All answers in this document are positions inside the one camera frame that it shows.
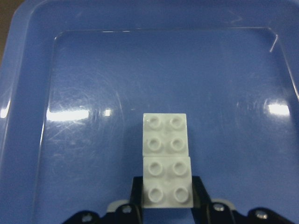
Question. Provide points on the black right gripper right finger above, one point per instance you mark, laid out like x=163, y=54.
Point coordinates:
x=201, y=201

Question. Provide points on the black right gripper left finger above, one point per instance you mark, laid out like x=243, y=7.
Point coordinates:
x=136, y=195

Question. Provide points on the blue plastic tray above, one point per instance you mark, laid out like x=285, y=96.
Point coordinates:
x=116, y=81

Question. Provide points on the white building block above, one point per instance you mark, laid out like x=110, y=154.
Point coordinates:
x=167, y=183
x=164, y=135

